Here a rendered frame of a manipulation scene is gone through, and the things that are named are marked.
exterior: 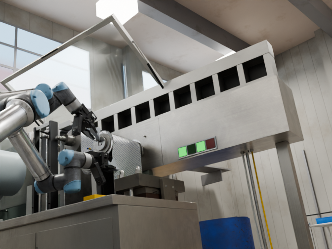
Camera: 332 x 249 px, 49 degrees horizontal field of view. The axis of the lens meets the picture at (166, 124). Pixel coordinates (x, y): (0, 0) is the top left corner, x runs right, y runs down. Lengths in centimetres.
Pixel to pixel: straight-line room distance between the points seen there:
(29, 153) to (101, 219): 42
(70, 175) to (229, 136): 83
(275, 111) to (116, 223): 93
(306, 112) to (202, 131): 597
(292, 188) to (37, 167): 122
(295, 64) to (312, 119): 128
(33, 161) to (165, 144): 80
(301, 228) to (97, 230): 97
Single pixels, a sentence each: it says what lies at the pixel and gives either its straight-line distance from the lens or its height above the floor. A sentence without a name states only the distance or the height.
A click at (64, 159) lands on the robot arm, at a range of 168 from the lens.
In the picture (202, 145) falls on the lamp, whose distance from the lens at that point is 199.
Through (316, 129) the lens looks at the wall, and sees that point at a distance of 773.
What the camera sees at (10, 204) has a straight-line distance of 275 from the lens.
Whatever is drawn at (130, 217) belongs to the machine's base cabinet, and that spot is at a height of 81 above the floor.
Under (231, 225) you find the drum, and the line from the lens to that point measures 364.
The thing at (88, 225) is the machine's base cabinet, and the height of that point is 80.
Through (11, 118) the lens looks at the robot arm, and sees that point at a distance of 139.
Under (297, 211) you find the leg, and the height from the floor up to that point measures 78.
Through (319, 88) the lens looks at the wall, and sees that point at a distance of 790.
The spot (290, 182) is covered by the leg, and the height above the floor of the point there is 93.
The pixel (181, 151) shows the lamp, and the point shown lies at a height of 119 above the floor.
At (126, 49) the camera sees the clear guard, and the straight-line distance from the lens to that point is 223.
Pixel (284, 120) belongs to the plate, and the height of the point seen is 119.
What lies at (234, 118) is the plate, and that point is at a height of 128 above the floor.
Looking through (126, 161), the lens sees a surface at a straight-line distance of 201.
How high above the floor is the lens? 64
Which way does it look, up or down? 20 degrees up
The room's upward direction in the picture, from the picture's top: 6 degrees counter-clockwise
